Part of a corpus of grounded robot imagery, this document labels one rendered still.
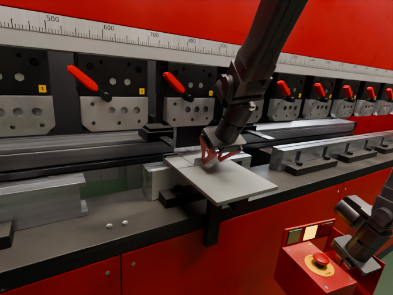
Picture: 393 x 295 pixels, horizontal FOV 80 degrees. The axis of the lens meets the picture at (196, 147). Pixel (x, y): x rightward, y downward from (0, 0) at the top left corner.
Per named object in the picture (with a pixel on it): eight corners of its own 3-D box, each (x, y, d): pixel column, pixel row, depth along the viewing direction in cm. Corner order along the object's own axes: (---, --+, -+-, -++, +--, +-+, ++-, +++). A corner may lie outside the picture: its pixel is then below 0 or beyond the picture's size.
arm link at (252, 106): (240, 105, 48) (262, 107, 51) (228, 86, 53) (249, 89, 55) (226, 129, 53) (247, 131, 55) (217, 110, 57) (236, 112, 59)
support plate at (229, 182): (216, 206, 47) (217, 202, 46) (164, 161, 68) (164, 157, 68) (277, 189, 56) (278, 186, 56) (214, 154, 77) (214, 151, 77)
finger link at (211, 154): (190, 154, 64) (202, 129, 58) (211, 151, 68) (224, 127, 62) (200, 173, 61) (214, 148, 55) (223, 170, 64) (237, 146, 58)
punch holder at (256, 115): (226, 124, 72) (232, 67, 67) (210, 118, 79) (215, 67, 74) (260, 122, 80) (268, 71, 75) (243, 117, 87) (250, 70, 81)
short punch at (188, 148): (175, 154, 70) (176, 123, 67) (172, 153, 72) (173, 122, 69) (203, 151, 75) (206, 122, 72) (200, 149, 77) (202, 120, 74)
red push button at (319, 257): (319, 274, 60) (322, 263, 59) (306, 263, 63) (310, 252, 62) (330, 271, 61) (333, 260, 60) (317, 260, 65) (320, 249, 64)
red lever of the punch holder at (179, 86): (169, 70, 53) (195, 98, 59) (162, 69, 57) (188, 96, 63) (165, 76, 53) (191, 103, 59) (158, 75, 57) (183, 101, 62)
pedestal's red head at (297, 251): (314, 330, 58) (333, 273, 52) (272, 278, 72) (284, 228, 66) (368, 306, 65) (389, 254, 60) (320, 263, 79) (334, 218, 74)
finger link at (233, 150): (199, 153, 66) (211, 128, 60) (219, 150, 70) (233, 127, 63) (209, 172, 62) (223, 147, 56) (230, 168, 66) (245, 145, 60)
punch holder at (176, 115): (165, 127, 62) (168, 61, 57) (154, 120, 69) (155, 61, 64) (212, 124, 69) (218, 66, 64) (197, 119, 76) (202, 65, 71)
